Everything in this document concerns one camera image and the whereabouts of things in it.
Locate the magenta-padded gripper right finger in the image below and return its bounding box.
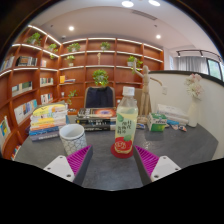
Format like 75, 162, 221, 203
132, 144, 182, 187

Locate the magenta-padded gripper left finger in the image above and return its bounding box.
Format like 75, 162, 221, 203
43, 144, 95, 187

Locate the clear yellow drink bottle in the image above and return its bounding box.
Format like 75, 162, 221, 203
114, 86, 139, 155

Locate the white patterned mug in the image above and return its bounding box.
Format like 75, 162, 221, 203
58, 123, 88, 157

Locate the green and white box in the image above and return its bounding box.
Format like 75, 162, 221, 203
146, 112, 168, 133

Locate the stack of colourful books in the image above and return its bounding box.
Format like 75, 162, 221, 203
28, 101, 70, 142

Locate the stack of white packs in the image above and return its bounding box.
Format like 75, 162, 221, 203
156, 103, 190, 126

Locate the stack of dark books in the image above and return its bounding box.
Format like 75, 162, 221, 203
75, 107, 118, 132

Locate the white vase with flowers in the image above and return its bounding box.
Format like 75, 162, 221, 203
184, 73, 204, 129

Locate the dark blue chair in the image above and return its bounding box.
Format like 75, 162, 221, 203
83, 86, 117, 109

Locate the wooden artist mannequin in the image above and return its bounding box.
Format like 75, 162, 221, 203
131, 59, 163, 118

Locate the wooden shelf unit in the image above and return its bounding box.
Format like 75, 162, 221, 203
0, 24, 166, 161

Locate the grey curtain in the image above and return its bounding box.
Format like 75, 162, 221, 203
176, 55, 209, 72

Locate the window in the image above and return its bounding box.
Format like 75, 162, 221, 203
206, 58, 224, 82

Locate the black track light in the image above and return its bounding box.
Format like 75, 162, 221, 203
175, 49, 214, 58

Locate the branched ceiling lamp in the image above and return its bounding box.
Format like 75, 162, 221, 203
120, 0, 162, 8

